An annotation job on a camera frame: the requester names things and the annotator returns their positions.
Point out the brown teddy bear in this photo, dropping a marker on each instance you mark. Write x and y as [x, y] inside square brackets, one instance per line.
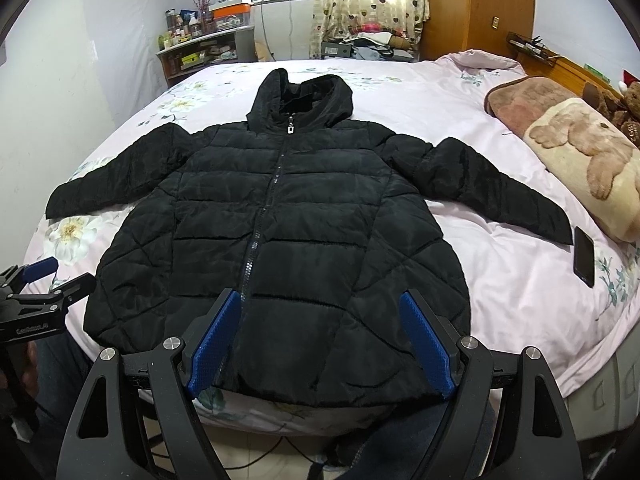
[624, 113]

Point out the person's dark trouser leg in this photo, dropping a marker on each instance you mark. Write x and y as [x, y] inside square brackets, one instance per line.
[63, 368]

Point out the orange white storage box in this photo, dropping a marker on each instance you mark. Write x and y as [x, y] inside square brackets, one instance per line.
[231, 16]

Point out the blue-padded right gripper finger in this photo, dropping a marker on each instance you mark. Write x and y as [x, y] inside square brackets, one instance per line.
[434, 343]
[207, 341]

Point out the pile of clothes by window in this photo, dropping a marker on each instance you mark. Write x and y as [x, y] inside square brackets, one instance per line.
[370, 44]

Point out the black puffer hooded jacket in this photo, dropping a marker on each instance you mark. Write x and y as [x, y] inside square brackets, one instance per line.
[318, 220]

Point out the brown beige plush blanket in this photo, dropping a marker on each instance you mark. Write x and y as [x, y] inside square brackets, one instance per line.
[579, 146]

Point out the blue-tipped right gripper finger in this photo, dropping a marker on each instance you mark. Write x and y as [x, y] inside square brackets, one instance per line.
[40, 269]

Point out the wooden wardrobe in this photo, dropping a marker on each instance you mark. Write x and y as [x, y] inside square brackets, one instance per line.
[459, 25]

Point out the black smartphone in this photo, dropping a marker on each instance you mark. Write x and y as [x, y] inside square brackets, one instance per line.
[583, 259]

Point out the wooden headboard shelf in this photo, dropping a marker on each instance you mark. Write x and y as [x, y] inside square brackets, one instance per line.
[538, 60]

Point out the wooden shelf with clutter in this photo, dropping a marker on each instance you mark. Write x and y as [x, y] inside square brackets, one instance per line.
[229, 46]

